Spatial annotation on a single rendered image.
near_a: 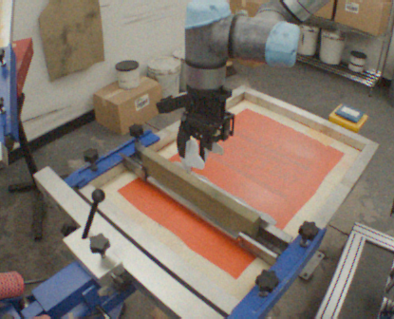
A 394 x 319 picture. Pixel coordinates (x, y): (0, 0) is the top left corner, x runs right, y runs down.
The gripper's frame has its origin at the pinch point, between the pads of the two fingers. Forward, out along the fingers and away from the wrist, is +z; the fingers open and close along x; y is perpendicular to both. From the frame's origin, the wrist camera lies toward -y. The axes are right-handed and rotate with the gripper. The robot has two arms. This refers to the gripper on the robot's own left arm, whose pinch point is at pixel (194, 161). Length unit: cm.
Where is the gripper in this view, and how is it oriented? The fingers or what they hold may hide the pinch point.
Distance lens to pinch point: 75.5
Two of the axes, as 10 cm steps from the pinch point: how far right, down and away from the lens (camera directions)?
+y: 7.4, 4.3, -5.1
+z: -0.1, 7.8, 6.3
